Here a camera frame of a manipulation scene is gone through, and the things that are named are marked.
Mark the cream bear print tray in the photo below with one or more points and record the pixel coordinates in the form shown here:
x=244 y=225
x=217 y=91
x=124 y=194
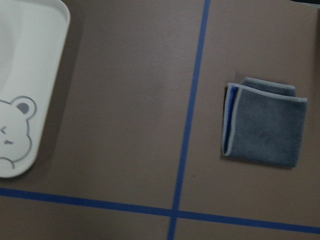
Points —
x=32 y=39

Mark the folded grey cloth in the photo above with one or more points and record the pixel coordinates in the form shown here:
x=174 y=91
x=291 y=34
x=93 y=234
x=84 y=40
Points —
x=263 y=122

